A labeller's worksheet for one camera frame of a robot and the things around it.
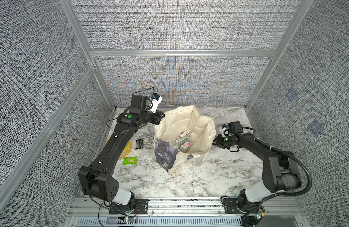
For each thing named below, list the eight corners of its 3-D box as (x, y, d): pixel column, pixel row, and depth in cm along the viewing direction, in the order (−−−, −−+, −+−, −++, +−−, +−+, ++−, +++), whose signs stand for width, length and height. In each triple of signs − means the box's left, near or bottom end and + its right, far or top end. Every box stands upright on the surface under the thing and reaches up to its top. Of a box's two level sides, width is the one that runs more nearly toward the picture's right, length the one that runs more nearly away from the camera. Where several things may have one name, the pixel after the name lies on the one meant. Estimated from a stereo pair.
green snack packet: (123, 164, 90) (122, 163, 89) (124, 158, 93) (123, 156, 92) (136, 164, 90) (136, 163, 89) (137, 158, 93) (137, 156, 92)
